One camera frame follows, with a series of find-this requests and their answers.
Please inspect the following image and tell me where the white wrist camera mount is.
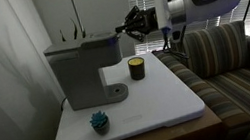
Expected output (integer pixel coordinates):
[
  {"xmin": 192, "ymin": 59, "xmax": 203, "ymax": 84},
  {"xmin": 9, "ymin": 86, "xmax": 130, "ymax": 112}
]
[{"xmin": 152, "ymin": 0, "xmax": 174, "ymax": 32}]

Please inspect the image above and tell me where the yellow candle in dark jar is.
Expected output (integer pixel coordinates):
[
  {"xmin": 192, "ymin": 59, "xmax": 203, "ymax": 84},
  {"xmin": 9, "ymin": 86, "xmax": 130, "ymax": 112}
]
[{"xmin": 126, "ymin": 55, "xmax": 148, "ymax": 82}]

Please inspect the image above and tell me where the black power cord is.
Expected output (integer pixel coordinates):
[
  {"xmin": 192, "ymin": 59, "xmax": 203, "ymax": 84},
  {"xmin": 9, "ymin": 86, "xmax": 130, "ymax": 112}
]
[{"xmin": 58, "ymin": 97, "xmax": 70, "ymax": 114}]

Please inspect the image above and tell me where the snake plant in teal pot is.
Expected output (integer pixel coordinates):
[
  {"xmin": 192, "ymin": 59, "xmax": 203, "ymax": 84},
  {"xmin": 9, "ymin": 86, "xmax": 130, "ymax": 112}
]
[{"xmin": 58, "ymin": 17, "xmax": 89, "ymax": 44}]

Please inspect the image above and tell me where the small blue succulent in pot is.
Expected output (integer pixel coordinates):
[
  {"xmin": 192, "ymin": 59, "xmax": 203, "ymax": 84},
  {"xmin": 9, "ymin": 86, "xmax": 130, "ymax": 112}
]
[{"xmin": 87, "ymin": 108, "xmax": 112, "ymax": 137}]

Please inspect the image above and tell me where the grey coffee maker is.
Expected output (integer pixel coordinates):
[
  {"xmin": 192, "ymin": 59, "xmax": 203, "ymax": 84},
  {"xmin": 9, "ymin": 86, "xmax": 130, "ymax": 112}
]
[{"xmin": 42, "ymin": 30, "xmax": 131, "ymax": 115}]

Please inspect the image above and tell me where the striped sofa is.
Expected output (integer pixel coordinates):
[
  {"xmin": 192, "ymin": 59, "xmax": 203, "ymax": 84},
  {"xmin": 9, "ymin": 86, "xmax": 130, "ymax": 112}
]
[{"xmin": 149, "ymin": 19, "xmax": 250, "ymax": 140}]

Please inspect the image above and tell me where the thin grey pole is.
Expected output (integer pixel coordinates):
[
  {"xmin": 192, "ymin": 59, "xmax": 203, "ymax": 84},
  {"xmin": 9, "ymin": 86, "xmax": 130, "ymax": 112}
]
[{"xmin": 68, "ymin": 0, "xmax": 86, "ymax": 35}]

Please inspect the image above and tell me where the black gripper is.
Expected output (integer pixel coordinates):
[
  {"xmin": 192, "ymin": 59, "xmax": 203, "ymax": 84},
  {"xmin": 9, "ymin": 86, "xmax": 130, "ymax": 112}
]
[{"xmin": 111, "ymin": 2, "xmax": 162, "ymax": 47}]

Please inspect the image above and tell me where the white plastic board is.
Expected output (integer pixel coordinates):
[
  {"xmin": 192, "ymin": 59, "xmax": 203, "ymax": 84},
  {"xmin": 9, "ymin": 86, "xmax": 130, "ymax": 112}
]
[{"xmin": 40, "ymin": 45, "xmax": 210, "ymax": 140}]

